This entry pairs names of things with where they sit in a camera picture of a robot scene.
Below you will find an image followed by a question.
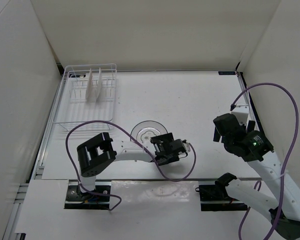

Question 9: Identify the white plate in rack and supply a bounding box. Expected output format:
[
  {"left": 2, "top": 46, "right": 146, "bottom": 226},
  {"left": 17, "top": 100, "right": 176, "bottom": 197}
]
[{"left": 85, "top": 68, "right": 93, "bottom": 100}]

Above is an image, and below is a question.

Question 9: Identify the white plate orange pattern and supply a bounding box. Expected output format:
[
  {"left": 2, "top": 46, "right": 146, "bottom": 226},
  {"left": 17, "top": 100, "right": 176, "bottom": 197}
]
[{"left": 94, "top": 68, "right": 103, "bottom": 101}]

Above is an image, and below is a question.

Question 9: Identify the white plate green rim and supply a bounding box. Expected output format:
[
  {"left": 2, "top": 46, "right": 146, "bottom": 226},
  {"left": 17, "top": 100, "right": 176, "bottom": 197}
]
[{"left": 130, "top": 120, "right": 168, "bottom": 147}]

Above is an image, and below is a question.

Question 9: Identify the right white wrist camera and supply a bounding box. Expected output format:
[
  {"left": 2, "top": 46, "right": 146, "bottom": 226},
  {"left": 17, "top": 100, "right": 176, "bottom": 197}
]
[{"left": 231, "top": 103, "right": 250, "bottom": 126}]

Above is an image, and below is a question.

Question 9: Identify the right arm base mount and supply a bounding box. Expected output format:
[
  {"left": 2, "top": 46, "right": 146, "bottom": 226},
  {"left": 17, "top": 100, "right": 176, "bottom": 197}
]
[{"left": 195, "top": 173, "right": 248, "bottom": 212}]

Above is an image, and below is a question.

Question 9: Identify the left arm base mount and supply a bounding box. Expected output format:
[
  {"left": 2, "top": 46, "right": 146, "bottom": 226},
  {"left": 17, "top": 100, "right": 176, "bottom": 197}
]
[{"left": 64, "top": 181, "right": 112, "bottom": 210}]

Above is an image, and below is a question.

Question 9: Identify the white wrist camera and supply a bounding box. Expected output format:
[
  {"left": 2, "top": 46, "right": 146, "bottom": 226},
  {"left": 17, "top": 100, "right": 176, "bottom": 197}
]
[
  {"left": 181, "top": 140, "right": 191, "bottom": 153},
  {"left": 231, "top": 103, "right": 250, "bottom": 126}
]

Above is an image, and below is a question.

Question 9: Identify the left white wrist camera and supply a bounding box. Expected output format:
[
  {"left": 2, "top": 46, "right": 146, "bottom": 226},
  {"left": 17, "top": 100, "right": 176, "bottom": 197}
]
[{"left": 181, "top": 140, "right": 191, "bottom": 153}]

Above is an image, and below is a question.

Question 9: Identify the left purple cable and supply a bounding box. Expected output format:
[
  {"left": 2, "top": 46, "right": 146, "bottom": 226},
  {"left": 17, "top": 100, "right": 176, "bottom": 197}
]
[{"left": 65, "top": 120, "right": 197, "bottom": 211}]

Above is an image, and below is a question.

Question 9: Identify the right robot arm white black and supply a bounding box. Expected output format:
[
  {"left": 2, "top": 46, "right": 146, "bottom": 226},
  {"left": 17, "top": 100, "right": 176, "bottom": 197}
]
[{"left": 213, "top": 113, "right": 300, "bottom": 240}]

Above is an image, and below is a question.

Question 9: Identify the white wire dish rack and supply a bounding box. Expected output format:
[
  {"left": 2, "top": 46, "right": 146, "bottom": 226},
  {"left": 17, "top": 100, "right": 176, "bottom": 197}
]
[{"left": 53, "top": 63, "right": 117, "bottom": 132}]

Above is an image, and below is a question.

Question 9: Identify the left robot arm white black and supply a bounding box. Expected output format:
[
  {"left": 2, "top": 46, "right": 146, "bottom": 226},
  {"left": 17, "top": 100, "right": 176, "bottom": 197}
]
[{"left": 77, "top": 130, "right": 191, "bottom": 200}]

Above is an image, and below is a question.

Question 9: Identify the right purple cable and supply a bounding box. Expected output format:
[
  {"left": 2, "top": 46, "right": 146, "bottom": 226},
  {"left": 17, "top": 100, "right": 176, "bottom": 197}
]
[{"left": 229, "top": 82, "right": 299, "bottom": 240}]

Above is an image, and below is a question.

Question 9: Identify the purple cable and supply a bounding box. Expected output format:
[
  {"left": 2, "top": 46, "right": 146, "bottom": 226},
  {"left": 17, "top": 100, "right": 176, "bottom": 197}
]
[
  {"left": 229, "top": 82, "right": 299, "bottom": 240},
  {"left": 65, "top": 120, "right": 197, "bottom": 211}
]

